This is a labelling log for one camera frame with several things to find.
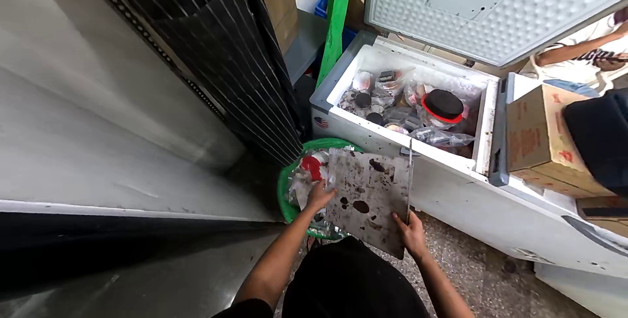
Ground cardboard box with red print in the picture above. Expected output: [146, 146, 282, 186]
[506, 83, 616, 199]

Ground white dimpled freezer lid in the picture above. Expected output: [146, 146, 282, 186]
[364, 0, 628, 67]

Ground person's right forearm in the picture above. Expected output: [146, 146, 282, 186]
[414, 249, 476, 318]

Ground person's body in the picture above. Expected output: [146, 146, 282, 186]
[282, 236, 431, 318]

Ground pile of frozen bagged food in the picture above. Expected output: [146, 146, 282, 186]
[339, 67, 477, 158]

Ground large green round tub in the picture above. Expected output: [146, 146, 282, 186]
[277, 137, 365, 240]

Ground tall brown cardboard box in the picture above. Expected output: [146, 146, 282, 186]
[253, 0, 299, 56]

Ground brown cardboard box, dark tape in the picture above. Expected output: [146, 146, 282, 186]
[575, 195, 628, 238]

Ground stained white panel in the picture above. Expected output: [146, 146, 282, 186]
[325, 139, 414, 261]

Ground person's right hand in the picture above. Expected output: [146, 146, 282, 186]
[392, 210, 429, 263]

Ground grey box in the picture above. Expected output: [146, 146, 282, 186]
[283, 9, 328, 85]

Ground person's left hand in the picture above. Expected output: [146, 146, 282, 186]
[306, 179, 338, 214]

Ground red crumpled piece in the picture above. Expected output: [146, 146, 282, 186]
[300, 155, 324, 182]

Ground black fabric bag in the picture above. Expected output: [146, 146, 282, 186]
[562, 87, 628, 199]

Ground person's left forearm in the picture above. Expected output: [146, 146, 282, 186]
[211, 205, 320, 318]

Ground green strip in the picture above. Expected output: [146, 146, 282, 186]
[315, 0, 355, 89]

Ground pile of plastic bags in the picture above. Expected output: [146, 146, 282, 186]
[287, 146, 355, 239]

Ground white chest freezer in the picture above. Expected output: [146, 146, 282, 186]
[309, 30, 628, 318]

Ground blue plastic crate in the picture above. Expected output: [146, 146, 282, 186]
[314, 0, 358, 52]

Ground black round red-rimmed container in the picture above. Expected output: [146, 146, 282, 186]
[420, 88, 464, 130]

